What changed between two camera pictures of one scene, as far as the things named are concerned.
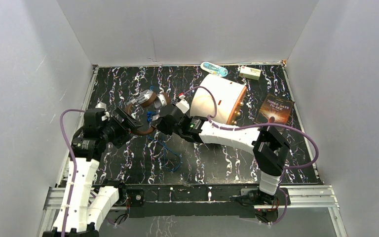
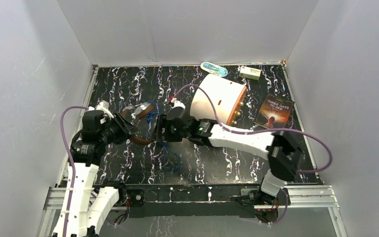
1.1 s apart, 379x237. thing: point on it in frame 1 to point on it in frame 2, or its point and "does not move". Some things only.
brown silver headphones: x=146 y=98 to x=138 y=110
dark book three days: x=275 y=109 does not move
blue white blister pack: x=214 y=69 does not move
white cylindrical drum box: x=229 y=94 does not move
